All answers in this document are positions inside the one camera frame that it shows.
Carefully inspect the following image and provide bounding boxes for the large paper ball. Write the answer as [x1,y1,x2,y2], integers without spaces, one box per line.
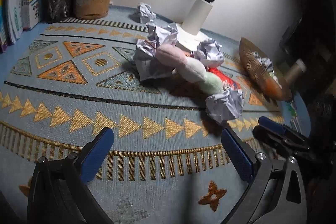
[206,88,244,124]

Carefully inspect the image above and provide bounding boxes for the red snack packet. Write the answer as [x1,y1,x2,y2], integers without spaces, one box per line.
[209,68,241,90]

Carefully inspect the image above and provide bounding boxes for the pastel dango plush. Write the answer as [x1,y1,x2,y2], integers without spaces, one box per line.
[155,44,224,96]

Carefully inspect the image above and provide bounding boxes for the small paper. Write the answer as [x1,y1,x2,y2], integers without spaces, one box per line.
[136,2,157,24]

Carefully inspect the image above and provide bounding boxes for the stacked books at right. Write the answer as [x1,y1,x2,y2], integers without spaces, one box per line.
[287,101,303,134]

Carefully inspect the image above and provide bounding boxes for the amber ribbed glass bowl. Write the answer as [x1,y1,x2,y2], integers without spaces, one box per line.
[239,38,292,101]

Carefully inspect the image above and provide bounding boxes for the gold thermos bottle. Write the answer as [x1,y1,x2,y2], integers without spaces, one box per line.
[284,59,306,85]

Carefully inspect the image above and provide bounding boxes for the crumpled paper in bowl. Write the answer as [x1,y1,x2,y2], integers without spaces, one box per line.
[252,52,274,73]

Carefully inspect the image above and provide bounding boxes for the patterned blue table mat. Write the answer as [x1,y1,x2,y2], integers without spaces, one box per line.
[0,4,312,224]

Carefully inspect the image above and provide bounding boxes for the white desk lamp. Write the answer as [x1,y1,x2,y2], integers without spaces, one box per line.
[175,0,308,53]

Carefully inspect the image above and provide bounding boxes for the black mesh pen holder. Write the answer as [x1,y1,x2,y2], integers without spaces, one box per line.
[42,0,75,23]

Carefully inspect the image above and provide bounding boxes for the white cover book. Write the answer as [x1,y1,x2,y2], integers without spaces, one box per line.
[6,0,23,44]

